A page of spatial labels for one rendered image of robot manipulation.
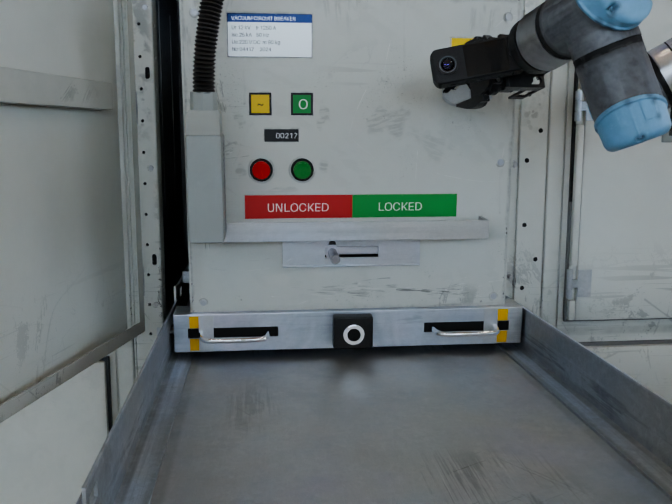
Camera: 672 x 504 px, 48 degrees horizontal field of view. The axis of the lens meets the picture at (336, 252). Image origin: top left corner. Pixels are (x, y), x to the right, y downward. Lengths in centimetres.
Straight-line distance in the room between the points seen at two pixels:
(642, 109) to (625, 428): 36
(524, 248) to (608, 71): 53
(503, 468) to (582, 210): 63
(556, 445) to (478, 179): 45
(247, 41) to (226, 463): 59
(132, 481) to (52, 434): 58
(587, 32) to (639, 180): 55
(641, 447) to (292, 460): 38
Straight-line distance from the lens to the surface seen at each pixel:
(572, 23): 89
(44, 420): 136
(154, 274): 128
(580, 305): 138
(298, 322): 116
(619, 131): 87
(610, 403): 97
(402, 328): 118
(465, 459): 84
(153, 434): 90
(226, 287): 115
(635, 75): 88
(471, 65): 98
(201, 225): 102
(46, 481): 140
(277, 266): 114
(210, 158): 101
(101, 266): 121
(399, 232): 111
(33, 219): 104
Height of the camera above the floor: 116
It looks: 9 degrees down
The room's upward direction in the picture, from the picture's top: straight up
